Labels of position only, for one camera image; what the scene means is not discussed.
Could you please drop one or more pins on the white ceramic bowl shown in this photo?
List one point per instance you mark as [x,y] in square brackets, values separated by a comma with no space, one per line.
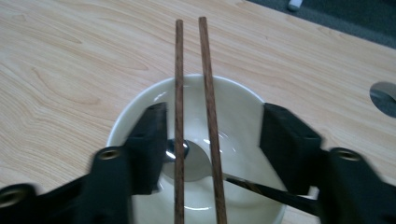
[239,130]

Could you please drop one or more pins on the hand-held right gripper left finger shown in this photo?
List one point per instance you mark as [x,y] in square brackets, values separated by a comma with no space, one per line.
[148,149]

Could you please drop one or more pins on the white metal stand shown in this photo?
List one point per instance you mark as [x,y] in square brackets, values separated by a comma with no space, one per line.
[294,4]

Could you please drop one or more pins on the brown wooden chopstick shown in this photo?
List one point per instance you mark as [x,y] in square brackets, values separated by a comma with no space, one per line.
[209,93]
[179,93]

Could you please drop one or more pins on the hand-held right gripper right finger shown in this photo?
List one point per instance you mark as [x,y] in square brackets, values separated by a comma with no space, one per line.
[289,146]

